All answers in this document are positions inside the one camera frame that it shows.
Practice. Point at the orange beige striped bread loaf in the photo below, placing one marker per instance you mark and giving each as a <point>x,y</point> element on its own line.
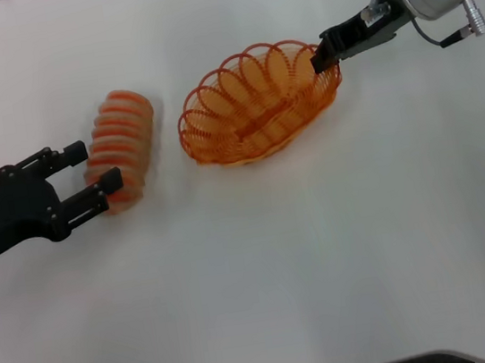
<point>122,130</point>

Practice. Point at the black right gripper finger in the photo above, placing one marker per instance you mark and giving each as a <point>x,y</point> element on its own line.
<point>329,55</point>
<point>317,62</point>

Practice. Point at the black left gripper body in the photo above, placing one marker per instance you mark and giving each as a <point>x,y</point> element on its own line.
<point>16,209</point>

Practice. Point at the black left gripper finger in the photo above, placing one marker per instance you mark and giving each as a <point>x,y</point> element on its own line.
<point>73,153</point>
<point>91,198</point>

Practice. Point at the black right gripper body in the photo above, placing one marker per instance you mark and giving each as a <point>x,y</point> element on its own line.
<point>357,36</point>

